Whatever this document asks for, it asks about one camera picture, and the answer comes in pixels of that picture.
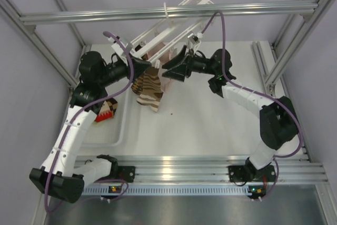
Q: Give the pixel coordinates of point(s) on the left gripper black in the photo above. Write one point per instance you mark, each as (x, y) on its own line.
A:
(139, 67)

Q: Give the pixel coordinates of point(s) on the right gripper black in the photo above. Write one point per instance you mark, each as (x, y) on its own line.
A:
(179, 72)

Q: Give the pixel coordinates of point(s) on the white plastic clip hanger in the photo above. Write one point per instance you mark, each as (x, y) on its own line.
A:
(157, 41)

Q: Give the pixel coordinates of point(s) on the brown beige striped sock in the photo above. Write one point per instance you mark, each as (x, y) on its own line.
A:
(154, 105)

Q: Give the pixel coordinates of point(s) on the brown yellow argyle sock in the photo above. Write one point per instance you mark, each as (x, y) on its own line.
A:
(137, 86)

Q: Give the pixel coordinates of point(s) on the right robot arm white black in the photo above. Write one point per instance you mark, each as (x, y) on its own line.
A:
(277, 120)

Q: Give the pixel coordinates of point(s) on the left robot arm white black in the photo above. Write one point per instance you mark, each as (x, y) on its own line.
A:
(57, 177)

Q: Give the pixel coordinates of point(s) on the dark argyle sock in basket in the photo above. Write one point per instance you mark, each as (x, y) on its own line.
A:
(112, 104)

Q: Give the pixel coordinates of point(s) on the red sock with face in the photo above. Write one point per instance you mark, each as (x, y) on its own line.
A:
(106, 112)

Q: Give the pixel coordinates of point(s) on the white plastic basket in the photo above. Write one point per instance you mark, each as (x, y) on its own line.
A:
(109, 133)

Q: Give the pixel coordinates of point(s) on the aluminium crossbar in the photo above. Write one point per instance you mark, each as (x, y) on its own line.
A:
(171, 12)

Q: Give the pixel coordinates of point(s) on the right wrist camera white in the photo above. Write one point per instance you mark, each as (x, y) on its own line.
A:
(194, 41)

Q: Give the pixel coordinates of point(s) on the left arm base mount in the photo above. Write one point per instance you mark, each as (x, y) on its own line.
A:
(126, 173)

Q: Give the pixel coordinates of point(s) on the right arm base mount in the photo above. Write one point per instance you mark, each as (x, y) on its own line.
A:
(238, 174)

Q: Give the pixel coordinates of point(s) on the slotted cable duct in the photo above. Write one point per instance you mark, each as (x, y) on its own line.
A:
(116, 189)

